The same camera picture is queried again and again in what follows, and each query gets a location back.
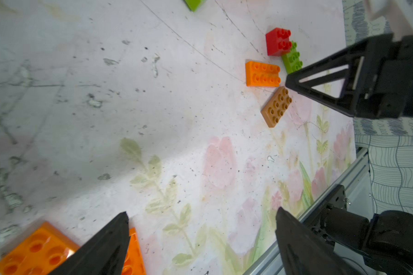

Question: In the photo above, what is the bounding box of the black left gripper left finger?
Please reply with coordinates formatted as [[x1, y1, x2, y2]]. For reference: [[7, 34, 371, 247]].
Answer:
[[50, 212, 130, 275]]

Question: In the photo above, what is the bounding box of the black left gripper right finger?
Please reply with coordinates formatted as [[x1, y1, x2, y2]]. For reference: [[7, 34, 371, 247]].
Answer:
[[275, 207, 360, 275]]

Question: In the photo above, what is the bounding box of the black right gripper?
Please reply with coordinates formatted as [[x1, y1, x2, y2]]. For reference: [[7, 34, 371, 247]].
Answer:
[[285, 33, 413, 120]]

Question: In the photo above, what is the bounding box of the green long lego brick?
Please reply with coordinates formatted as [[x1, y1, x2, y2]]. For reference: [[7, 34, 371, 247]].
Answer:
[[282, 41, 303, 74]]

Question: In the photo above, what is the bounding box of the red square lego brick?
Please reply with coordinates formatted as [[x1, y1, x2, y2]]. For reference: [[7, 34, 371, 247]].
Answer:
[[266, 27, 293, 57]]

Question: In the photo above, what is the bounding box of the tan 2x4 lego plate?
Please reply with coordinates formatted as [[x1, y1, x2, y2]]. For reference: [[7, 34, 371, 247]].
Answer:
[[261, 87, 292, 128]]

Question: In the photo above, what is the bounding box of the orange 2x4 lego plate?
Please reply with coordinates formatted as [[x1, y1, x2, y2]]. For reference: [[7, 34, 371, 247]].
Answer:
[[246, 61, 281, 87]]

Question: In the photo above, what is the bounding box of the green square lego brick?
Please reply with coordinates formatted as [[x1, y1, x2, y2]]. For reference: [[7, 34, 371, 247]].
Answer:
[[184, 0, 204, 11]]

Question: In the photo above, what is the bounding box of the large orange lego brick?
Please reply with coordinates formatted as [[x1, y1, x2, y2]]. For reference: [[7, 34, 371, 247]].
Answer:
[[0, 222, 80, 275]]

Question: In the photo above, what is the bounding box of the aluminium front rail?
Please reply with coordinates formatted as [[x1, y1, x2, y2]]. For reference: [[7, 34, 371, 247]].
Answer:
[[245, 148, 376, 275]]

